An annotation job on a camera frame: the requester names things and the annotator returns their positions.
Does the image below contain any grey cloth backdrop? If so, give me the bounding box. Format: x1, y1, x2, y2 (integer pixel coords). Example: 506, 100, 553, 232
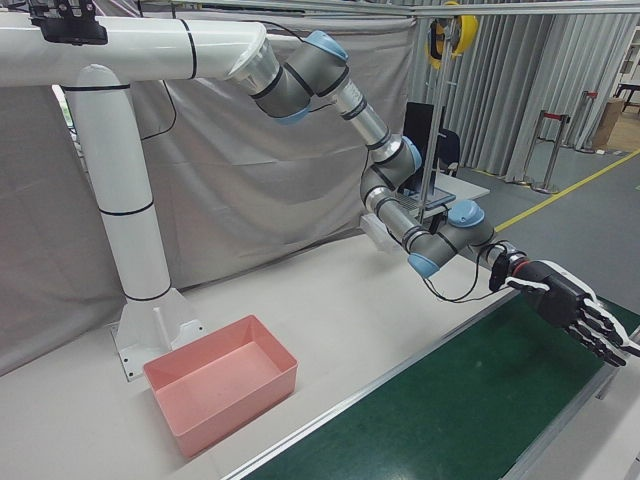
0, 0, 419, 377

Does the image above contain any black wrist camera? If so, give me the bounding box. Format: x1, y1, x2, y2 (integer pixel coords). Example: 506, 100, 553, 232
488, 251, 512, 293

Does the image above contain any steel stanchion post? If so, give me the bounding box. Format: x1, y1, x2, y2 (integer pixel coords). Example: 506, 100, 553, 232
581, 89, 600, 152
521, 109, 572, 195

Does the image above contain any pink plastic basket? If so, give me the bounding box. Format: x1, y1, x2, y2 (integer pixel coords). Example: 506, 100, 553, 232
142, 314, 300, 459

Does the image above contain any green conveyor belt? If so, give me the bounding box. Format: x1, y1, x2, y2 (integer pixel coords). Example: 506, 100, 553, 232
224, 291, 640, 480

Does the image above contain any dark open laptop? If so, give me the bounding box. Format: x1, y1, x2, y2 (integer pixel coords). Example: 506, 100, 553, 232
398, 191, 457, 212

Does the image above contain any black flat monitor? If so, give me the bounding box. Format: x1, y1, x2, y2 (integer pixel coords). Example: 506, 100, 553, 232
403, 100, 436, 197

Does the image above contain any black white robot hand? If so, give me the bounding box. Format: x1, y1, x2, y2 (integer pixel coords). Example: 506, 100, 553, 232
504, 258, 640, 370

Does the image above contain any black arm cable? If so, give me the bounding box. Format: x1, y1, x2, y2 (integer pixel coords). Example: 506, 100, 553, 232
423, 238, 502, 304

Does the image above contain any grey pleated curtain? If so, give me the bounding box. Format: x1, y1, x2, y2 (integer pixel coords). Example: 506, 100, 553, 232
412, 12, 640, 184

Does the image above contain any yellow cable reel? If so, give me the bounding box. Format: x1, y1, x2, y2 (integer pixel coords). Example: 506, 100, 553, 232
424, 14, 479, 72

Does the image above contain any dark office chair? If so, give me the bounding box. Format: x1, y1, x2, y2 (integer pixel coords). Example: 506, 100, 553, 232
436, 128, 462, 177

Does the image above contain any white table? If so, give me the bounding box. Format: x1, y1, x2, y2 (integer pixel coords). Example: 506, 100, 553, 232
393, 172, 492, 222

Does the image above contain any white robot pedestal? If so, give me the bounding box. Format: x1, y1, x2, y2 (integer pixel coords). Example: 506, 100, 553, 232
0, 12, 269, 384

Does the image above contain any cardboard box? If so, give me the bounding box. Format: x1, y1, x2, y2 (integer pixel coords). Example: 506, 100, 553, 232
593, 96, 627, 152

